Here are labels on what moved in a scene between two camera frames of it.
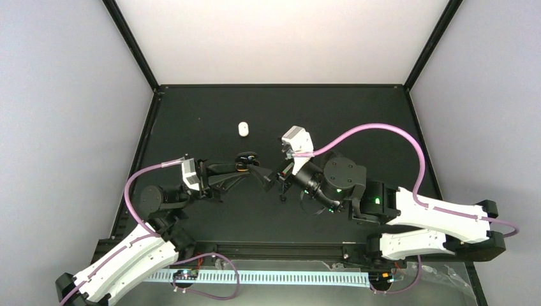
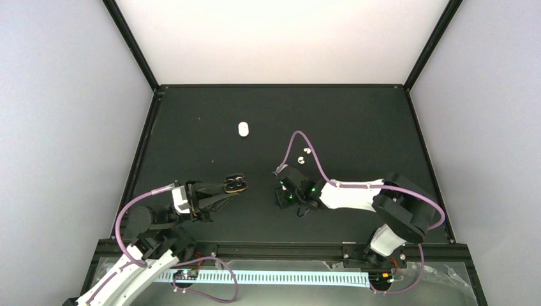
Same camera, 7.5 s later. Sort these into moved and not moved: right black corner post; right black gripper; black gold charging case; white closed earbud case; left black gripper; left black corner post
Moved: left black gripper; right black gripper; black gold charging case
Not moved: white closed earbud case; right black corner post; left black corner post
